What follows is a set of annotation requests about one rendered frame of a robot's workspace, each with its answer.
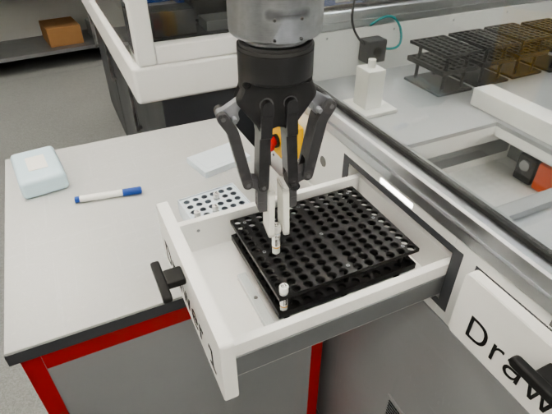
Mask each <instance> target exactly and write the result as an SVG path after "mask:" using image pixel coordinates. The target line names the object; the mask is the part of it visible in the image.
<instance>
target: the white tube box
mask: <svg viewBox="0 0 552 414"><path fill-rule="evenodd" d="M215 191H218V192H219V200H214V196H213V193H214V192H215ZM177 202H178V208H179V213H180V215H181V217H182V219H183V220H184V221H185V220H188V219H193V218H194V217H195V215H194V211H195V210H197V209H198V210H199V211H200V216H203V215H207V214H212V213H213V209H212V205H213V204H217V205H218V211H221V210H225V209H230V208H233V207H236V206H239V205H245V204H248V203H251V202H250V201H249V200H248V199H247V198H246V197H245V196H244V195H243V194H242V193H241V191H240V190H239V189H238V188H237V187H236V186H235V185H234V184H233V183H229V184H227V185H224V186H220V187H216V188H214V189H211V190H208V191H203V192H201V193H198V194H195V195H191V196H188V197H185V198H182V199H180V200H177Z"/></svg>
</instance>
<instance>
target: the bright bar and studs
mask: <svg viewBox="0 0 552 414"><path fill-rule="evenodd" d="M237 280H238V282H239V283H240V284H241V287H242V289H243V291H244V292H245V294H246V296H247V298H248V299H249V301H250V303H251V304H252V306H253V308H254V310H255V312H256V314H257V315H258V317H259V319H260V321H261V323H262V325H263V326H266V325H268V324H272V323H274V319H273V317H272V316H271V314H270V313H269V311H268V309H267V308H266V306H265V304H264V303H263V301H262V299H261V298H260V295H259V294H258V292H257V291H256V289H255V287H254V285H253V284H252V282H251V280H250V279H249V277H248V275H247V274H246V272H245V273H242V274H238V275H237Z"/></svg>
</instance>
